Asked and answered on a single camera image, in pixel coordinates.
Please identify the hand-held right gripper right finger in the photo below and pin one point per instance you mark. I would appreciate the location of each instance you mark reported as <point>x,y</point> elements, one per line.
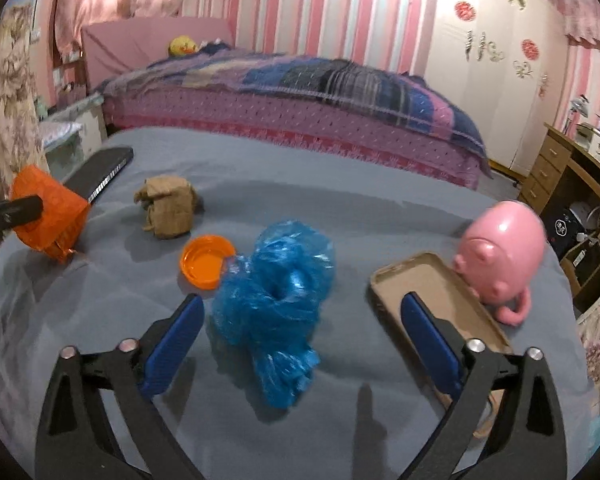
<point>430,345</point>

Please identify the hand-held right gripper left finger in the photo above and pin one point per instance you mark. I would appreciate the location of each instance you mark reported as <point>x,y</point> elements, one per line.
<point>172,345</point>

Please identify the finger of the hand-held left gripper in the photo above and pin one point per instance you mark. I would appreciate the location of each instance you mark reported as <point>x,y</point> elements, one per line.
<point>10,212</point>

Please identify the orange plastic wrapper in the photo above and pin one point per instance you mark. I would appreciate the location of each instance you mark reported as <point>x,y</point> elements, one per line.
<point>50,215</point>

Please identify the blue plastic bag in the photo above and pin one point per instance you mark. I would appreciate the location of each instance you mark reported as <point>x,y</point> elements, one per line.
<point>275,280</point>

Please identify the brown phone case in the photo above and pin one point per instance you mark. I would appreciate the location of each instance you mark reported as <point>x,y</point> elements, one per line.
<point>420,280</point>

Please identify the orange bottle cap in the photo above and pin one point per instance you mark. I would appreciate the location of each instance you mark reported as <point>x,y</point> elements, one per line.
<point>207,260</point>

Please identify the black remote control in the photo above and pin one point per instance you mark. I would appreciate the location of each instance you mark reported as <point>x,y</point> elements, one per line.
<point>102,170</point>

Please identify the white bedside cabinet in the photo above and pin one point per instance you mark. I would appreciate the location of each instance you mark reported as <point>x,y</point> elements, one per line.
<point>70,130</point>

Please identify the pink pig mug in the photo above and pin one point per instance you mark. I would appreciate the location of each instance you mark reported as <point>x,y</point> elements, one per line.
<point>505,245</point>

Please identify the crumpled brown paper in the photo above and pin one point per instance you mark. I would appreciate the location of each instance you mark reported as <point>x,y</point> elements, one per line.
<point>167,210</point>

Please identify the black box with round label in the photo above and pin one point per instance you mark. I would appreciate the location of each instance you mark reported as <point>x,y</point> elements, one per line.
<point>562,227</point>

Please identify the wooden desk with drawers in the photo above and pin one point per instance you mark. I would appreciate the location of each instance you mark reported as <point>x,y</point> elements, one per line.
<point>555,170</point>

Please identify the yellow duck plush toy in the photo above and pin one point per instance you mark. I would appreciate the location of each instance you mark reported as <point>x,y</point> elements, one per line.
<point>181,46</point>

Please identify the bed with purple dotted sheet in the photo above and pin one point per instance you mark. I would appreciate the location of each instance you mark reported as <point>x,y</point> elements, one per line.
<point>280,115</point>

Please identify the white printer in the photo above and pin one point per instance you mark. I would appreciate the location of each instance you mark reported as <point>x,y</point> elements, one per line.
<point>597,135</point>

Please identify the white wardrobe with decals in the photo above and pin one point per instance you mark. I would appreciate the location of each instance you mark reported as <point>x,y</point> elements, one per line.
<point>490,60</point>

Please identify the pink ruffled valance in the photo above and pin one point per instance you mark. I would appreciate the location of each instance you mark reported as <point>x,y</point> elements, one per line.
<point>587,15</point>

